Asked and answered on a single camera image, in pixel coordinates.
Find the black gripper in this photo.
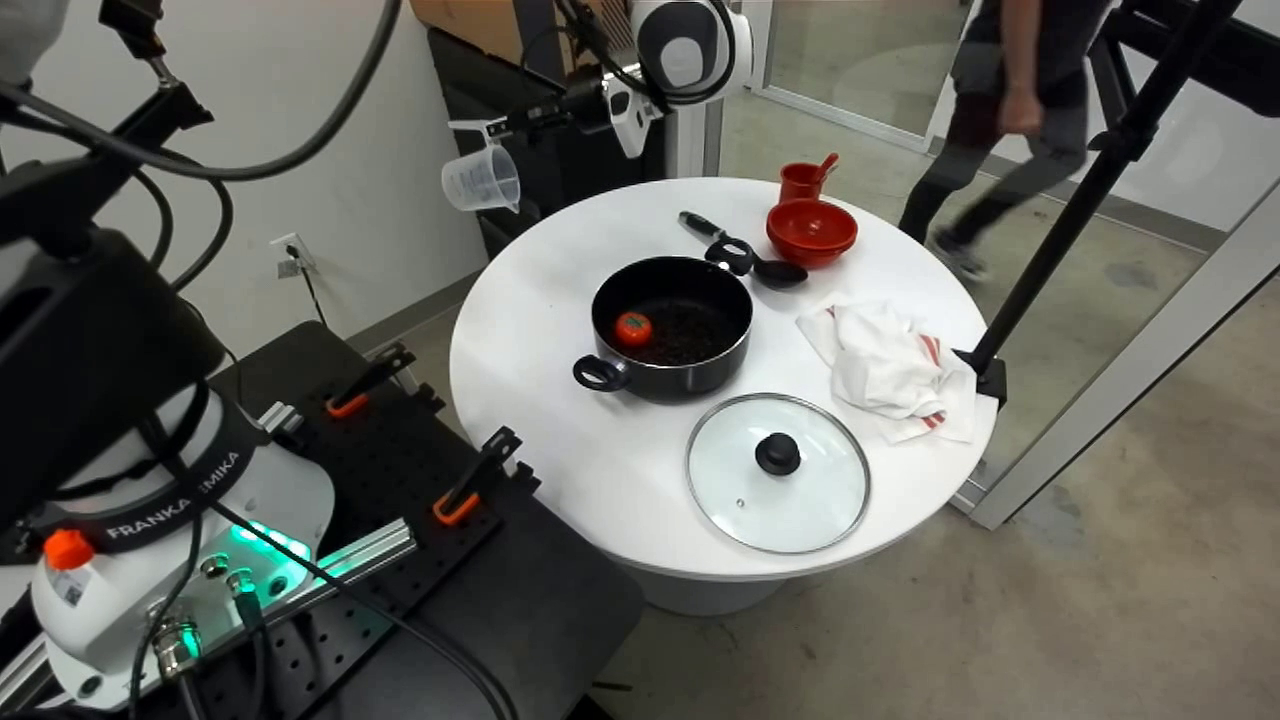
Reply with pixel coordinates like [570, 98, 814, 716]
[493, 79, 621, 147]

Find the clear plastic measuring cup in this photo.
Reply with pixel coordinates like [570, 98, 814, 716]
[437, 118, 528, 219]

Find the bare forearm of person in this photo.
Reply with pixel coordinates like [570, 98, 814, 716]
[991, 0, 1049, 99]

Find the small red cup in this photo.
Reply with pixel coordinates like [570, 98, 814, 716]
[774, 147, 845, 211]

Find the hand of person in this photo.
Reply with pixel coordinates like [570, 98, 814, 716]
[996, 83, 1052, 139]

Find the black slatted crate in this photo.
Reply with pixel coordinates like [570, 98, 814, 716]
[428, 26, 672, 260]

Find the brown wooden partition panel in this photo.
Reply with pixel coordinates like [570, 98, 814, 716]
[409, 0, 564, 66]

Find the red toy tomato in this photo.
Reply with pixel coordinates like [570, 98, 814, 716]
[613, 307, 658, 357]

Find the black ladle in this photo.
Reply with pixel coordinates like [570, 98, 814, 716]
[675, 210, 812, 292]

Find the red bowl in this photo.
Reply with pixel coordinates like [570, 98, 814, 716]
[764, 198, 864, 271]

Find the person in dark clothes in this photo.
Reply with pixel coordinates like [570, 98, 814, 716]
[895, 0, 1121, 280]

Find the white cloth with red stripe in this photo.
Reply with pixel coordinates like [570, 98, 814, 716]
[794, 302, 998, 450]

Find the silver aluminium extrusion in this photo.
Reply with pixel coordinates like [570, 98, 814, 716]
[251, 398, 419, 595]

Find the glass lid with black knob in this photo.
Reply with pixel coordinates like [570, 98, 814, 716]
[681, 390, 876, 562]

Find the black robot mounting stand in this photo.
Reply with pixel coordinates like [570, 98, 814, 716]
[195, 318, 649, 720]

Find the black tripod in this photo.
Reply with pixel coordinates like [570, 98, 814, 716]
[957, 0, 1280, 405]

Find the white device with orange knob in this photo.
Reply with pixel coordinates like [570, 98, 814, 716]
[26, 525, 106, 610]

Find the white wall outlet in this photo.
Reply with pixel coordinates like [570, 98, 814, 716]
[266, 229, 315, 283]

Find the thick grey cable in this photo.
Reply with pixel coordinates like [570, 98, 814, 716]
[0, 0, 409, 189]

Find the black pot with loop handle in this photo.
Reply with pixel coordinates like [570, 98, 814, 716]
[570, 253, 761, 405]

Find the orange handled bar clamp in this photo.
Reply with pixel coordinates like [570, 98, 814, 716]
[428, 426, 528, 532]
[319, 341, 419, 428]

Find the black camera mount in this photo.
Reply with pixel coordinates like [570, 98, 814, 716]
[94, 0, 218, 139]

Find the grey metal frame rail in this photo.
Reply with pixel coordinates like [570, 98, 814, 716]
[948, 180, 1280, 532]

